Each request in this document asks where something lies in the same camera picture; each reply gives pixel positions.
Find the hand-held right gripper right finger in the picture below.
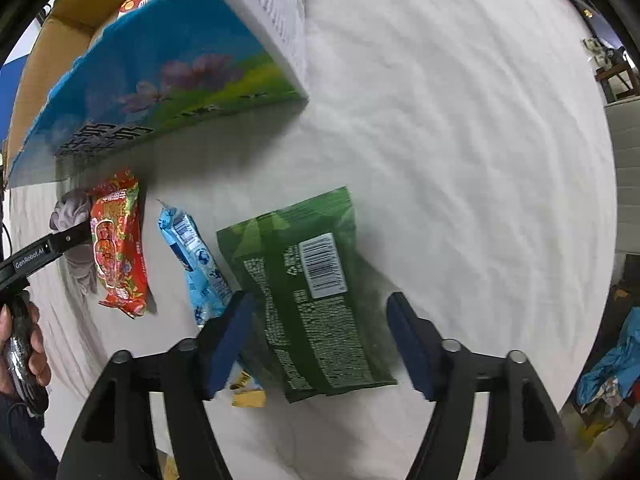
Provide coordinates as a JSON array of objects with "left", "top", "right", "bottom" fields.
[{"left": 385, "top": 291, "right": 586, "bottom": 480}]

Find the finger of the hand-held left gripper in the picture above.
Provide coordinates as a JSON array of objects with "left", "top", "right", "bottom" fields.
[{"left": 47, "top": 224, "right": 93, "bottom": 257}]

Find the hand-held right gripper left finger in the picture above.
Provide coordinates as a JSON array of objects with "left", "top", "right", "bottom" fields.
[{"left": 56, "top": 290, "right": 258, "bottom": 480}]

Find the blue snack packet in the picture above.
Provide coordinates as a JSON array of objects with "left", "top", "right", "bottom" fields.
[{"left": 157, "top": 199, "right": 234, "bottom": 327}]

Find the green snack bag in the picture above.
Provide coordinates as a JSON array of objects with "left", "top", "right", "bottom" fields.
[{"left": 216, "top": 186, "right": 399, "bottom": 404}]

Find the blue printed cardboard box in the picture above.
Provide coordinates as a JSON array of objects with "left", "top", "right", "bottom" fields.
[{"left": 2, "top": 0, "right": 310, "bottom": 189}]

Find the grey cloth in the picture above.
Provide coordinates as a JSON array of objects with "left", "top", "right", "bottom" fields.
[{"left": 49, "top": 188, "right": 100, "bottom": 295}]

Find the yellow snack packet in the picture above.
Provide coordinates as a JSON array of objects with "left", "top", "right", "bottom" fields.
[{"left": 227, "top": 367, "right": 267, "bottom": 409}]

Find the blue crumpled cloth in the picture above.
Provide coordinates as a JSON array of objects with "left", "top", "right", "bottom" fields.
[{"left": 576, "top": 306, "right": 640, "bottom": 411}]

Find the red white snack packet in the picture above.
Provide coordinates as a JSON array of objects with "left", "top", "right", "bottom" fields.
[{"left": 117, "top": 0, "right": 157, "bottom": 20}]

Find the white cabinet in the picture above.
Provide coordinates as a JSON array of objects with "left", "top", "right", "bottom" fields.
[{"left": 604, "top": 95, "right": 640, "bottom": 255}]

